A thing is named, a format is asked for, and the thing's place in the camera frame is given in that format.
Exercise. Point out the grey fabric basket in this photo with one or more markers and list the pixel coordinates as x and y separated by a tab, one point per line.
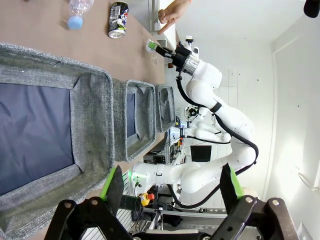
165	107
92	112
120	120

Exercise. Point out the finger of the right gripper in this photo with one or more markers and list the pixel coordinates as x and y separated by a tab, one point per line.
165	55
160	47

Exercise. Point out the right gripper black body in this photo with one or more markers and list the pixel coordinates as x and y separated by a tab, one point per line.
181	58

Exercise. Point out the clear bottle blue cap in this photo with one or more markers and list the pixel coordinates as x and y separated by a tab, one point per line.
75	22

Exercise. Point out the black Pepsi can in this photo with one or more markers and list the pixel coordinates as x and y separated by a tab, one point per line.
117	25

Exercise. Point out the yellow red emergency button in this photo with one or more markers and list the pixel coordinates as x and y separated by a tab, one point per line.
146	198

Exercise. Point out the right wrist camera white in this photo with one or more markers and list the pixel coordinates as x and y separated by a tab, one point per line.
190	41

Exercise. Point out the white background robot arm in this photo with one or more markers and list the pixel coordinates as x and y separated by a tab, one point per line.
207	132

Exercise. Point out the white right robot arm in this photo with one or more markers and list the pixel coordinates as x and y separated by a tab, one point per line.
207	77

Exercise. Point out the black cylindrical object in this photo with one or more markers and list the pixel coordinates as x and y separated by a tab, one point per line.
311	7

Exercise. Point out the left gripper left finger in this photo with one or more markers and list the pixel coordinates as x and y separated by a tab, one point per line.
115	190

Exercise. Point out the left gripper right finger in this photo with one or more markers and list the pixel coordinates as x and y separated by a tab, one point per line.
228	185

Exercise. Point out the clear plastic cup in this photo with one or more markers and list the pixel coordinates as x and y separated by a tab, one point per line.
155	60

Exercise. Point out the black monitor screen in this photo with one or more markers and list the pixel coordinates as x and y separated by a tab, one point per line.
200	153

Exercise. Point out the person's left hand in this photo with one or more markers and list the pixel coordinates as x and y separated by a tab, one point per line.
175	11

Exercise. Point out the aluminium frame rail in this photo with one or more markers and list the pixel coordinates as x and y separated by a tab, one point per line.
185	212

